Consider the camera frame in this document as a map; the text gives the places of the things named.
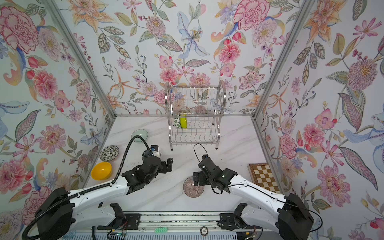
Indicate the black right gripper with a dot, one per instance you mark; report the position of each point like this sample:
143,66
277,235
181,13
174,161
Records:
200,175

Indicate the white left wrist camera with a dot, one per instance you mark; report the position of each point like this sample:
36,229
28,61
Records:
155,149

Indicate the wooden checkerboard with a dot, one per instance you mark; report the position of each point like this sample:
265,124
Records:
262,176

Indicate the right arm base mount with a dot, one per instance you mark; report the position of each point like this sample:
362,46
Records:
231,222

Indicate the lime green plastic bowl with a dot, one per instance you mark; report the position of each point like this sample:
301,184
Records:
183,121

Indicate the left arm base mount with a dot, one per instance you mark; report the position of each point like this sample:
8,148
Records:
128,222

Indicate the green connector block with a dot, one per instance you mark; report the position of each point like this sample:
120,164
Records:
161,230

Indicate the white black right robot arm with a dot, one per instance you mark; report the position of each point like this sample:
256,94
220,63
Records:
285,215

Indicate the green leaf pattern bowl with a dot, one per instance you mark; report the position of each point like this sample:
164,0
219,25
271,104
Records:
177,123

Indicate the yellow plastic bowl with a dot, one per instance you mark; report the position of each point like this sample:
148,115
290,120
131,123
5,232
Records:
101,171

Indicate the silver wire dish rack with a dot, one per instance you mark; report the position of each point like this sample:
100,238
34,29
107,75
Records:
204,109

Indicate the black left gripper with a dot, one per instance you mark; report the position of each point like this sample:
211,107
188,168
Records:
170,165

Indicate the pink striped bowl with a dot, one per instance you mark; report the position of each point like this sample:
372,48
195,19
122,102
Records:
191,190

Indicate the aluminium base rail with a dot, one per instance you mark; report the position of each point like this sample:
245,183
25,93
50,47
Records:
180,220

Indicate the black white patterned bowl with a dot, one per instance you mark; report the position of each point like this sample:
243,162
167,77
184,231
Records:
109,153

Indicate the pale green celadon bowl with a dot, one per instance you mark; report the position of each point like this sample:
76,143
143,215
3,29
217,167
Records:
140,135

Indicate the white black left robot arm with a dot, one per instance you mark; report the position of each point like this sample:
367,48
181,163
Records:
65,211

